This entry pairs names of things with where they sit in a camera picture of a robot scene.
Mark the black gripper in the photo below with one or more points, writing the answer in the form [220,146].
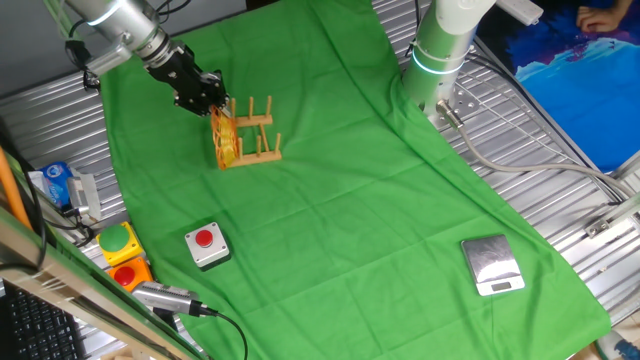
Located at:
[180,75]

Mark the orange yellow woven dish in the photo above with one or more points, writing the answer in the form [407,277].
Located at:
[226,140]

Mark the wooden peg dish rack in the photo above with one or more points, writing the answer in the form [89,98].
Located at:
[255,159]

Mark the bare person forearm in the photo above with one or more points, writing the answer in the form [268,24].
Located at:
[625,6]

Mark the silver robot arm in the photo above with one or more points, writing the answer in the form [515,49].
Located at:
[435,45]

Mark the bare person hand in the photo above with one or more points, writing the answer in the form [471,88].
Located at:
[600,19]

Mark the white box large red button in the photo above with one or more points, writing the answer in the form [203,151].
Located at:
[215,252]

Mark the yellow box green button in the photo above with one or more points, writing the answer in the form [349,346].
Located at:
[115,240]

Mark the blue white tissue pack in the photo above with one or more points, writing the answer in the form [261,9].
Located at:
[56,180]

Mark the green cloth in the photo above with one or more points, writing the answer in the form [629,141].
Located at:
[350,200]

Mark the orange box red button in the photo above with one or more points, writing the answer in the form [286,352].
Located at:
[125,275]

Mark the orange pole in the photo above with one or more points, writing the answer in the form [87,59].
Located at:
[12,195]

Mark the black keyboard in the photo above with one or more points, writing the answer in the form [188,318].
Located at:
[35,330]

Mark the silver kitchen scale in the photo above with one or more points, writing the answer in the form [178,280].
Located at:
[490,262]

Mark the white power strip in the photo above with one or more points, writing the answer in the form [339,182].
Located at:
[522,10]

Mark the blue printed poster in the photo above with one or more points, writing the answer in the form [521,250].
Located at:
[575,100]

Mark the white blue printed object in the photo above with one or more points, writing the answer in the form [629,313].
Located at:
[620,347]

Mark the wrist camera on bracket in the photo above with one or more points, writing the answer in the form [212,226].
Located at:
[107,59]

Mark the silver ribbed box camera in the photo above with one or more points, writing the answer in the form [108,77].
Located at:
[82,195]

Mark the silver cylindrical camera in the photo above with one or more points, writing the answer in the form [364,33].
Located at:
[165,297]

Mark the tan frame bar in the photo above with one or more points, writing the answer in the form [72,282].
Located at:
[50,280]

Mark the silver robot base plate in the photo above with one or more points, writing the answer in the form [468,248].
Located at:
[465,102]

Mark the aluminium frame rail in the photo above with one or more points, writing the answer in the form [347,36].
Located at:
[615,220]

